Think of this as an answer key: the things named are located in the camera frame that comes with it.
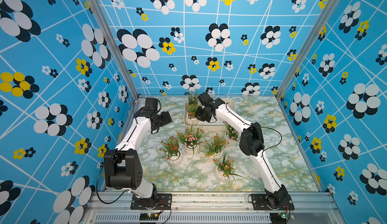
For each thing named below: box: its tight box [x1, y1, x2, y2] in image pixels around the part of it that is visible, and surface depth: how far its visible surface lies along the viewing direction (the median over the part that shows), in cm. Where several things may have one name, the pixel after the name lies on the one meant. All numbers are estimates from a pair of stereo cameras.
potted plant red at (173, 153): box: [159, 135, 182, 167], surface depth 84 cm
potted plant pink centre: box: [176, 125, 205, 157], surface depth 83 cm
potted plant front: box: [212, 148, 245, 187], surface depth 76 cm
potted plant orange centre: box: [200, 132, 230, 160], surface depth 83 cm
